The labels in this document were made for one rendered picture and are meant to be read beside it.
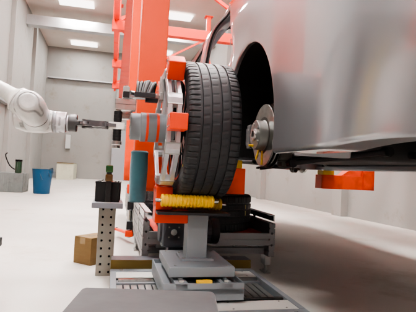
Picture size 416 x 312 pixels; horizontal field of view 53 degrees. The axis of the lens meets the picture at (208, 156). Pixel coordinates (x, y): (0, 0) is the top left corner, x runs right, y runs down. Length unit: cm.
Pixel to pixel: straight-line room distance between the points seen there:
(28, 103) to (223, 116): 76
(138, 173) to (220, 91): 60
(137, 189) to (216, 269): 56
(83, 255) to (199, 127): 150
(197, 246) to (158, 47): 120
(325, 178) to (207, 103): 336
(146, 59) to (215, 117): 90
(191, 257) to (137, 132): 65
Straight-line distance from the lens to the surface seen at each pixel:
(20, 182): 1010
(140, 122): 199
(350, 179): 516
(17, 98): 169
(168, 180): 192
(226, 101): 181
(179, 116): 171
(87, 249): 293
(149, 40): 258
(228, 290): 193
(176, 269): 191
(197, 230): 205
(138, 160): 212
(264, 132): 210
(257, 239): 277
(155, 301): 105
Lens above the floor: 65
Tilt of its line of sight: 2 degrees up
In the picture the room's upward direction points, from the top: 3 degrees clockwise
